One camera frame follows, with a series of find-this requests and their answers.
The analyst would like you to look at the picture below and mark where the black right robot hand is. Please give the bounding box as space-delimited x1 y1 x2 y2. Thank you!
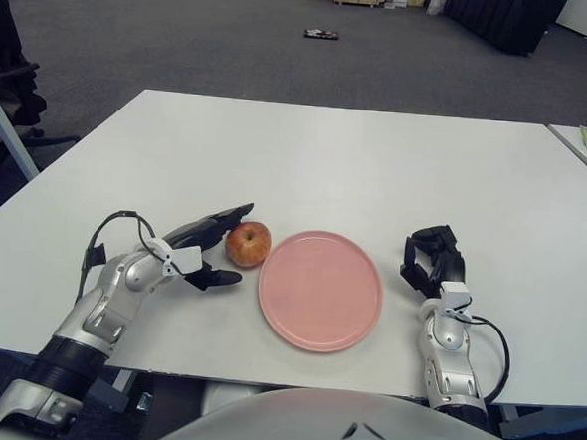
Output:
398 221 470 302

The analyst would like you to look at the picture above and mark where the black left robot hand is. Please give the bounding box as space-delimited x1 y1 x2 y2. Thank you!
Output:
159 196 256 294

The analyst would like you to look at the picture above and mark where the red yellow apple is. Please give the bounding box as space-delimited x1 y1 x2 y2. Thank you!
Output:
223 219 274 269

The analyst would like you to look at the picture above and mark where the pink round plate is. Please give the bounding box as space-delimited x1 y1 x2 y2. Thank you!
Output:
254 226 387 356

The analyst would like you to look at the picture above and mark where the white side table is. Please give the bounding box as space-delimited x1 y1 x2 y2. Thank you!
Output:
543 124 587 190

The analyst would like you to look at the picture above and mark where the grey desk leg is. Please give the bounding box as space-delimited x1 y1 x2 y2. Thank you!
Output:
0 82 45 181

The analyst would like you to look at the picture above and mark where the grey robot torso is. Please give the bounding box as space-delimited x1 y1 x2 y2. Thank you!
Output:
147 378 587 440

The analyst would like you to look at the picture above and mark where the black office chair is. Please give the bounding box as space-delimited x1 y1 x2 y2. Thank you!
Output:
0 0 89 198

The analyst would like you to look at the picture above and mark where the dark tray on floor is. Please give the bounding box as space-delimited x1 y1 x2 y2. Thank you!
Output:
302 26 340 41

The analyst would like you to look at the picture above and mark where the black curtain partition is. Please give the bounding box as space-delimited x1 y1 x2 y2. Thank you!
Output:
441 0 570 59

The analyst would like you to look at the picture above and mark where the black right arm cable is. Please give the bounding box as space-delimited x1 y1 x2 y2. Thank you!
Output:
461 314 512 401

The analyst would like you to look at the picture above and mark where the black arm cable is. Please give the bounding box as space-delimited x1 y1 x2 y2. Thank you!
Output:
76 207 175 313
461 314 512 401

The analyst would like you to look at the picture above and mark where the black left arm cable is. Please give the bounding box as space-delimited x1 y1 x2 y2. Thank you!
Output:
76 207 175 313

